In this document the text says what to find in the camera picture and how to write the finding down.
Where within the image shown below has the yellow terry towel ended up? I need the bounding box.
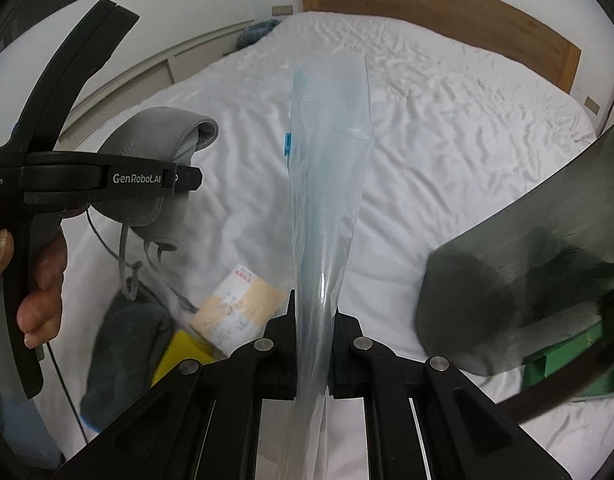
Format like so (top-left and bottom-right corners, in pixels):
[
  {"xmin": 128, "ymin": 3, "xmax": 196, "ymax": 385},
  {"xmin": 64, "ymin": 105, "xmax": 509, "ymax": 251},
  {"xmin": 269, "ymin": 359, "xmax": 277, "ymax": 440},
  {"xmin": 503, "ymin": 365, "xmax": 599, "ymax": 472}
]
[{"xmin": 151, "ymin": 330, "xmax": 223, "ymax": 386}]

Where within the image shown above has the peach face towel packet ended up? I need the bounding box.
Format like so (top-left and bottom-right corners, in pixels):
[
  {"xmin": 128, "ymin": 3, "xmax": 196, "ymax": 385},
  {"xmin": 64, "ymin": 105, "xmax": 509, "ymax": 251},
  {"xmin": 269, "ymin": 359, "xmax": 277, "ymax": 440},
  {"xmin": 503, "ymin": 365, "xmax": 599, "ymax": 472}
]
[{"xmin": 190, "ymin": 266, "xmax": 286, "ymax": 356}]

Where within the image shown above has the grey fabric eye mask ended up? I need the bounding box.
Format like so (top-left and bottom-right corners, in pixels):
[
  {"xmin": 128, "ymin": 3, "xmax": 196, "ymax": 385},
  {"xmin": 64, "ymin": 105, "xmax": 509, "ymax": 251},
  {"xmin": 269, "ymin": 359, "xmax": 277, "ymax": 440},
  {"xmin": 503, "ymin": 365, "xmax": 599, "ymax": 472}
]
[{"xmin": 96, "ymin": 105, "xmax": 221, "ymax": 302}]

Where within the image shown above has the clear plastic zip bag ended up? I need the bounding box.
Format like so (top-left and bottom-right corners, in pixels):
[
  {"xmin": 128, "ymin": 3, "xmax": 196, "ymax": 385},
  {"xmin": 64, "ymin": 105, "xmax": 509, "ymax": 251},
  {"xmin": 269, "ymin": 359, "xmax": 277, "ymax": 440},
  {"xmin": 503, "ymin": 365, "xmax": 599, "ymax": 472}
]
[{"xmin": 278, "ymin": 52, "xmax": 373, "ymax": 479}]

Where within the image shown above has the person's left hand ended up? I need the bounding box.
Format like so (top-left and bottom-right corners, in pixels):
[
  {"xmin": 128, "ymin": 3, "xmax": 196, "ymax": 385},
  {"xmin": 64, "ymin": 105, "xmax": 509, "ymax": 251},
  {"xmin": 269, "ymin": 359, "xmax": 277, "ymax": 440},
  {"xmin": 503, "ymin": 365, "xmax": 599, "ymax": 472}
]
[{"xmin": 0, "ymin": 204, "xmax": 89, "ymax": 349}]

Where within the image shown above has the dark grey blue-edged cloth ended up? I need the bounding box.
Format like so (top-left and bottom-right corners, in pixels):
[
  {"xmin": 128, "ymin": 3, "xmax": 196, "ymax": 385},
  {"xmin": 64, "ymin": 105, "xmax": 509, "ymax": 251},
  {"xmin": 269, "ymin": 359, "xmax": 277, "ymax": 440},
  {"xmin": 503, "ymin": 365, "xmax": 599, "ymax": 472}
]
[{"xmin": 80, "ymin": 285, "xmax": 175, "ymax": 432}]

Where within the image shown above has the blue cloth beside bed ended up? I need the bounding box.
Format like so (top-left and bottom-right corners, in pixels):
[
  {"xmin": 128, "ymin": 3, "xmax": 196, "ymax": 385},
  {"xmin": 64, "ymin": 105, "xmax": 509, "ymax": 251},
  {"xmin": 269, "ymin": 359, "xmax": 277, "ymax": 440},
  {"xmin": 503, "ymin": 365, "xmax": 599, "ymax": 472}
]
[{"xmin": 237, "ymin": 18, "xmax": 281, "ymax": 50}]

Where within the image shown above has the white bed sheet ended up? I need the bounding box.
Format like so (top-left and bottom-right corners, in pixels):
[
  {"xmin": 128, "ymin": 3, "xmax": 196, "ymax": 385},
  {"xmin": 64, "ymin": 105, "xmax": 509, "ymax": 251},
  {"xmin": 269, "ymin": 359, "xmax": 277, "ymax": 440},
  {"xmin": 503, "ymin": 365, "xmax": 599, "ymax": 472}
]
[{"xmin": 51, "ymin": 13, "xmax": 614, "ymax": 479}]

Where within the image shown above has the wooden headboard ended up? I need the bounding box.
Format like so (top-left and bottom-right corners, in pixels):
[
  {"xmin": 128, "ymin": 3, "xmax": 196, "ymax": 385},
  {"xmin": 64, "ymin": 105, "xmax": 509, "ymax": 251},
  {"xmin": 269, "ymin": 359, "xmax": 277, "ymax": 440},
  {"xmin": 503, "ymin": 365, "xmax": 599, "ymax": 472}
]
[{"xmin": 301, "ymin": 0, "xmax": 581, "ymax": 93}]

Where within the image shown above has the black cable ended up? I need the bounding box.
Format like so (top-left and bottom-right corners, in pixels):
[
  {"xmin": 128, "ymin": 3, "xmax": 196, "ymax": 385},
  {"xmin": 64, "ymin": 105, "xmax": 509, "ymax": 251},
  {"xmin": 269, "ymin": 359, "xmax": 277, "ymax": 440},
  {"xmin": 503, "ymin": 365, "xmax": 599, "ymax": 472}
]
[{"xmin": 46, "ymin": 341, "xmax": 92, "ymax": 443}]

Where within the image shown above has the wall socket plate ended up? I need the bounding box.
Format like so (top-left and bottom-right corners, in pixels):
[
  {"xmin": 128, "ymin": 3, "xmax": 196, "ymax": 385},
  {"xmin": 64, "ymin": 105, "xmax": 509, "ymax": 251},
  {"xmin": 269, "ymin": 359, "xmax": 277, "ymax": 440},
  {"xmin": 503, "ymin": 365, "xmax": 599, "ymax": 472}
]
[{"xmin": 271, "ymin": 4, "xmax": 294, "ymax": 16}]

